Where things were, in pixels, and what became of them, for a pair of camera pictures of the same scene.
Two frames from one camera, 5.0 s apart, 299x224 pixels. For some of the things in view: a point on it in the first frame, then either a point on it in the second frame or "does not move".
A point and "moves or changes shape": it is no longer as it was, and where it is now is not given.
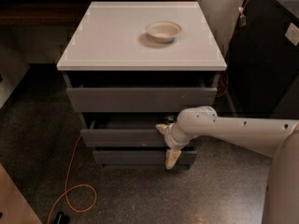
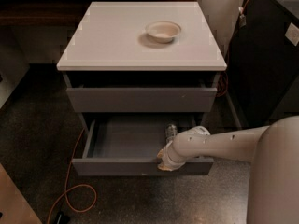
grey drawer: x=124 y=129 moves or changes shape
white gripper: x=170 y=137 → x=168 y=160
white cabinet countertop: x=112 y=37 does not move
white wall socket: x=292 y=34 does not move
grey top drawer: x=145 y=99 does not move
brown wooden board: x=14 y=207 does not move
